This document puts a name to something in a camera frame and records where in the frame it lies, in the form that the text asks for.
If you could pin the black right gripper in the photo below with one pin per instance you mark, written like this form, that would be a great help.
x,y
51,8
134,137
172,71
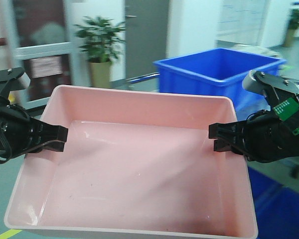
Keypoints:
x,y
266,138

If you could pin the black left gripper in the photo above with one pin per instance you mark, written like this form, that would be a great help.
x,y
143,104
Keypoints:
x,y
18,131

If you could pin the pink plastic bin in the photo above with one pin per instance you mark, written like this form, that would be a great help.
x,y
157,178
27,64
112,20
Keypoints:
x,y
136,165

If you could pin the large blue plastic crate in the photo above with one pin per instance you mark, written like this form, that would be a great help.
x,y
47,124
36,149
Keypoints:
x,y
215,72

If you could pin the green circuit board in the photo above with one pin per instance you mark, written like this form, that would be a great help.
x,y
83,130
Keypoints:
x,y
288,113

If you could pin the potted plant beige pot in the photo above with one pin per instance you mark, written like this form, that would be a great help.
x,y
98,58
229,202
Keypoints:
x,y
101,42

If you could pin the green potted plant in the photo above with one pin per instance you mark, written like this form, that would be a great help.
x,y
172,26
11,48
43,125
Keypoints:
x,y
292,27

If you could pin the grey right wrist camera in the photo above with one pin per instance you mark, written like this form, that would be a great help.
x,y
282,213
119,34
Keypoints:
x,y
275,89

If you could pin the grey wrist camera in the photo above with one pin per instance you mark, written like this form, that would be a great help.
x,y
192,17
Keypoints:
x,y
275,89
13,79

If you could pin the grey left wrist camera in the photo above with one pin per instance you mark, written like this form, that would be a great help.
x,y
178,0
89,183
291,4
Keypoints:
x,y
13,79

